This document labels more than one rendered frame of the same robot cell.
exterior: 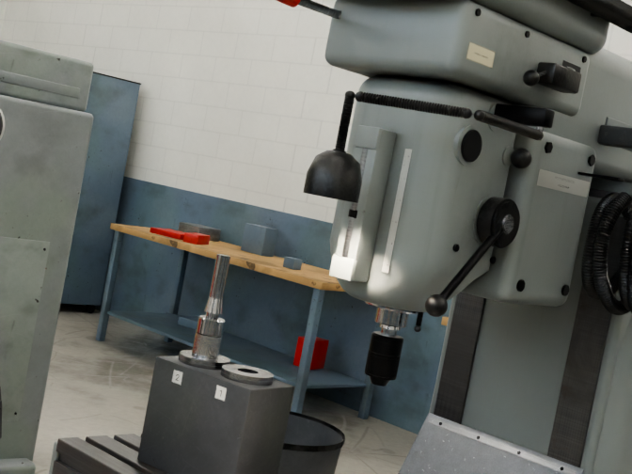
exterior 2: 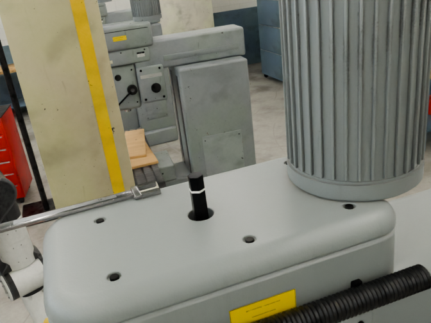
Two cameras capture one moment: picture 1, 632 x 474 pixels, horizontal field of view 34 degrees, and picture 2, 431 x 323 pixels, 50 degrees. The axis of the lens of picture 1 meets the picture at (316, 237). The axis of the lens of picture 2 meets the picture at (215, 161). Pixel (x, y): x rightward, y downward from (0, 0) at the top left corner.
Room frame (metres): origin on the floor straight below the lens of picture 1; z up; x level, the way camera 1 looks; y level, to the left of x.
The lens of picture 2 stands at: (1.01, -0.44, 2.21)
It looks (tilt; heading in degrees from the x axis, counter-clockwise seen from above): 23 degrees down; 30
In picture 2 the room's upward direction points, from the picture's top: 7 degrees counter-clockwise
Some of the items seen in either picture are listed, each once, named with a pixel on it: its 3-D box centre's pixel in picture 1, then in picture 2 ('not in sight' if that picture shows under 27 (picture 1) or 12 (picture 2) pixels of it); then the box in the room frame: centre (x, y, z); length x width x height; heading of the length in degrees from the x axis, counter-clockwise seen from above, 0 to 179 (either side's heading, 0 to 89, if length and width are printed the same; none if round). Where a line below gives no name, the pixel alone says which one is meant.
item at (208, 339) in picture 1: (208, 339); not in sight; (1.79, 0.15, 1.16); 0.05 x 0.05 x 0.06
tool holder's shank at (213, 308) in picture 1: (217, 286); not in sight; (1.79, 0.15, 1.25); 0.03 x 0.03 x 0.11
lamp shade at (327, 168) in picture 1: (335, 174); not in sight; (1.33, -0.01, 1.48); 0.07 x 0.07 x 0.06
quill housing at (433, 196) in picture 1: (418, 196); not in sight; (1.50, -0.13, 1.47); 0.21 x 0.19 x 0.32; 47
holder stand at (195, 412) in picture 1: (215, 419); not in sight; (1.76, 0.11, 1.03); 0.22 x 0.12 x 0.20; 54
